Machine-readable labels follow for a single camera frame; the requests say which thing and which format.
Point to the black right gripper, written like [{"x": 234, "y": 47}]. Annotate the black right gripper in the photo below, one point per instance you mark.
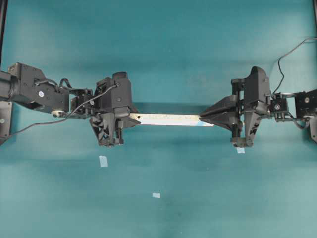
[{"x": 219, "y": 114}]

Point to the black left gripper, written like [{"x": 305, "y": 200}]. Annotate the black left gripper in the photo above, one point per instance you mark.
[{"x": 96, "y": 105}]

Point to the long wooden board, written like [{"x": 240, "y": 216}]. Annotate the long wooden board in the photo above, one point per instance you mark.
[{"x": 169, "y": 119}]

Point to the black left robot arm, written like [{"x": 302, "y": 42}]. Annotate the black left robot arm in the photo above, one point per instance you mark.
[{"x": 28, "y": 87}]

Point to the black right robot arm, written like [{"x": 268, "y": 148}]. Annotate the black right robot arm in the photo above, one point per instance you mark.
[{"x": 302, "y": 106}]

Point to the right tape marker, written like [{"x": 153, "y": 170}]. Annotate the right tape marker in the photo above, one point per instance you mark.
[{"x": 240, "y": 150}]

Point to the left tape marker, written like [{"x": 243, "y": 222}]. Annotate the left tape marker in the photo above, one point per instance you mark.
[{"x": 103, "y": 161}]

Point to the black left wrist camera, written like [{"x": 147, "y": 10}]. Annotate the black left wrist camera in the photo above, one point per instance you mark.
[{"x": 121, "y": 95}]

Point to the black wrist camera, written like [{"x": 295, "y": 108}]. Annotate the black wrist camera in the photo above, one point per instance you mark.
[
  {"x": 121, "y": 95},
  {"x": 256, "y": 86}
]

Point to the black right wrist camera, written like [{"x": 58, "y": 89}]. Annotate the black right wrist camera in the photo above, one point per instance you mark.
[{"x": 256, "y": 86}]

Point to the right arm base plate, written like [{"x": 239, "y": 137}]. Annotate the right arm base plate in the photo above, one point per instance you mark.
[{"x": 313, "y": 128}]

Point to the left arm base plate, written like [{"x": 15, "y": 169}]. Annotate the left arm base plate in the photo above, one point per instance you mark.
[{"x": 6, "y": 109}]

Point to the black frame post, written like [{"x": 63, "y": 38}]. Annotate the black frame post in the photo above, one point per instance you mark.
[{"x": 3, "y": 12}]

